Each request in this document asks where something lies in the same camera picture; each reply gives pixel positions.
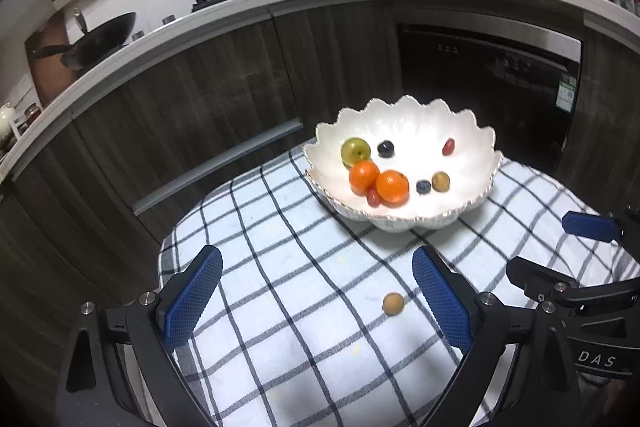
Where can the white scalloped bowl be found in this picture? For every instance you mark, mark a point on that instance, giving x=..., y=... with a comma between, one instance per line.
x=425, y=127

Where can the brown longan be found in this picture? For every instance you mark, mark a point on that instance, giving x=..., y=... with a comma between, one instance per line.
x=440, y=181
x=393, y=304

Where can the dark purple grape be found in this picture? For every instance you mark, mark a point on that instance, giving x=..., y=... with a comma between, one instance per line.
x=385, y=149

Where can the brown wooden cutting board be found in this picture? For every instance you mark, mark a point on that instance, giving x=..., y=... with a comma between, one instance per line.
x=47, y=72

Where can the white checkered cloth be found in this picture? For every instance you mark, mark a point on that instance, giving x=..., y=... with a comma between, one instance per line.
x=310, y=267

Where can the red cherry tomato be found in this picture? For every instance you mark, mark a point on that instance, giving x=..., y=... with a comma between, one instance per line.
x=372, y=197
x=448, y=147

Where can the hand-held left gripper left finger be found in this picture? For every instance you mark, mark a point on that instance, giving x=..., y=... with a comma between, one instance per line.
x=192, y=302

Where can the blueberry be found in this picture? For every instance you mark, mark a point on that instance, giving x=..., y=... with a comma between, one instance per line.
x=423, y=187

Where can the green energy sticker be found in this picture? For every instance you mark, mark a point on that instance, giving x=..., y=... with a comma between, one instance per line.
x=567, y=93

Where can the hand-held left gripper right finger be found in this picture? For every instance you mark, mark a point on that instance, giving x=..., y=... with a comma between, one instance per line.
x=442, y=302

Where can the white teapot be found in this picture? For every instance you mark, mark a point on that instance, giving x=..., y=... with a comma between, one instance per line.
x=7, y=121

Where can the brown-lid glass jar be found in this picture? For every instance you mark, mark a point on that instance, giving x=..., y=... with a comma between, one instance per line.
x=31, y=113

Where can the orange mandarin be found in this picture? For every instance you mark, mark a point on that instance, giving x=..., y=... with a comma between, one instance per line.
x=363, y=176
x=392, y=187

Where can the black built-in dishwasher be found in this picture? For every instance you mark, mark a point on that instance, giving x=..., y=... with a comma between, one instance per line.
x=480, y=92

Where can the black wok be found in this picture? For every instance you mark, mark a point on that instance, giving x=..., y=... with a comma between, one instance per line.
x=100, y=42

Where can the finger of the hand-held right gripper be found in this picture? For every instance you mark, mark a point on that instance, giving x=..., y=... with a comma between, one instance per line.
x=540, y=279
x=590, y=227

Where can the dark wooden base cabinet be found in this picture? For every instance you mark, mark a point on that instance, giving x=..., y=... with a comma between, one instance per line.
x=200, y=82

